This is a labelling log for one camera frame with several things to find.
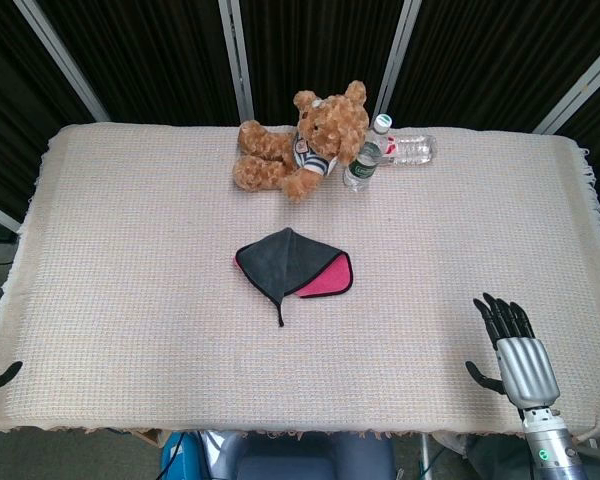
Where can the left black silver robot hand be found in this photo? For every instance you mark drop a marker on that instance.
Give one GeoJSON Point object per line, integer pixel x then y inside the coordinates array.
{"type": "Point", "coordinates": [2, 377]}

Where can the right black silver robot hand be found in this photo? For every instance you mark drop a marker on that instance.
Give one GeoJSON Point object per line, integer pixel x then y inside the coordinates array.
{"type": "Point", "coordinates": [527, 367]}

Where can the grey and pink cloth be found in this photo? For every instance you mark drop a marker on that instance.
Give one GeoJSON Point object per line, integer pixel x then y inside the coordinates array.
{"type": "Point", "coordinates": [275, 262]}

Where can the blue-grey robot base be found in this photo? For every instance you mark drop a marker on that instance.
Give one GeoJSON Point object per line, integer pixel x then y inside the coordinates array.
{"type": "Point", "coordinates": [310, 457]}

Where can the metal table leg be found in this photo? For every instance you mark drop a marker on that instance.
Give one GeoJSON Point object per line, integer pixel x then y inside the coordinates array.
{"type": "Point", "coordinates": [424, 457]}

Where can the beige woven tablecloth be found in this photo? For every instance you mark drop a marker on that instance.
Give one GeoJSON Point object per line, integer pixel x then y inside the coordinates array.
{"type": "Point", "coordinates": [130, 250]}

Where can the blue plastic object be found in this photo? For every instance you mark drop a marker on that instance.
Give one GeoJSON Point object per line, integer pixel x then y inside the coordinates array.
{"type": "Point", "coordinates": [177, 460]}

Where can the red label water bottle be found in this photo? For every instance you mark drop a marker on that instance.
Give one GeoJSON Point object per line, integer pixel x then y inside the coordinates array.
{"type": "Point", "coordinates": [415, 149]}

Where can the green label water bottle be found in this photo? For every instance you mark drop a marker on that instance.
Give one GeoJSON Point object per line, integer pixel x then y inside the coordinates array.
{"type": "Point", "coordinates": [362, 162]}

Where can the brown teddy bear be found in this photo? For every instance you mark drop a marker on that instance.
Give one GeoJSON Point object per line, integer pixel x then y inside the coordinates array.
{"type": "Point", "coordinates": [330, 127]}

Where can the black pleated curtain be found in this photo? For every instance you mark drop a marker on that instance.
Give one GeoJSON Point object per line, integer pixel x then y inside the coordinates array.
{"type": "Point", "coordinates": [155, 50]}

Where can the white partition frame post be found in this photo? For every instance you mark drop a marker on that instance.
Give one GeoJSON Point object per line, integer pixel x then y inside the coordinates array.
{"type": "Point", "coordinates": [397, 60]}
{"type": "Point", "coordinates": [0, 215]}
{"type": "Point", "coordinates": [60, 55]}
{"type": "Point", "coordinates": [236, 55]}
{"type": "Point", "coordinates": [580, 90]}

